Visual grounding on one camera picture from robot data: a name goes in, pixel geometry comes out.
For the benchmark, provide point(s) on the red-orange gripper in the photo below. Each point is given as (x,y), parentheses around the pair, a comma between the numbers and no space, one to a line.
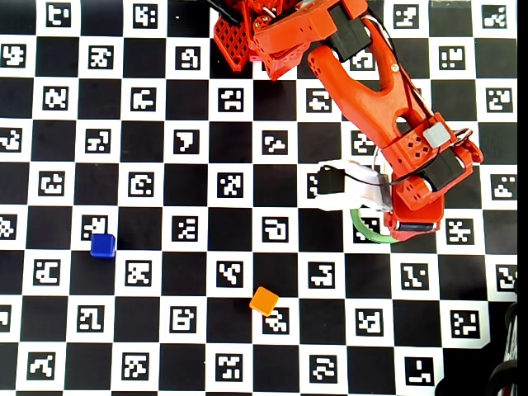
(417,226)

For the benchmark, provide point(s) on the blue cube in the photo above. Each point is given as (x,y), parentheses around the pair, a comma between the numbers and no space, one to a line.
(103,246)

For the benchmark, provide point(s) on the orange cube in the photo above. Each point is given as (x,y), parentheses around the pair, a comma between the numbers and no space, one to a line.
(264,301)

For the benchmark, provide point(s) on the small grey block on wrist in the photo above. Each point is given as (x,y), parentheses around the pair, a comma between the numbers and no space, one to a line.
(436,135)

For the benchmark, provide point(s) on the black flexible gooseneck stand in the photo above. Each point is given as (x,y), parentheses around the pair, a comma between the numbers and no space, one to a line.
(511,338)

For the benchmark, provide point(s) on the black white marker checkerboard mat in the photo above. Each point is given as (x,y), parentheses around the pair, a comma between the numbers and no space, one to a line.
(229,229)

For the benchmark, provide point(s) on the clear tape strip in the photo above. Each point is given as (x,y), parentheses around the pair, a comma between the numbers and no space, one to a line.
(449,3)

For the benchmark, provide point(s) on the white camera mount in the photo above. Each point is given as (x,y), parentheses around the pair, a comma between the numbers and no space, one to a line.
(359,198)

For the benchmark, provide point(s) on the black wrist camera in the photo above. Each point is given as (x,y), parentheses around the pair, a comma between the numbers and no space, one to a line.
(330,181)

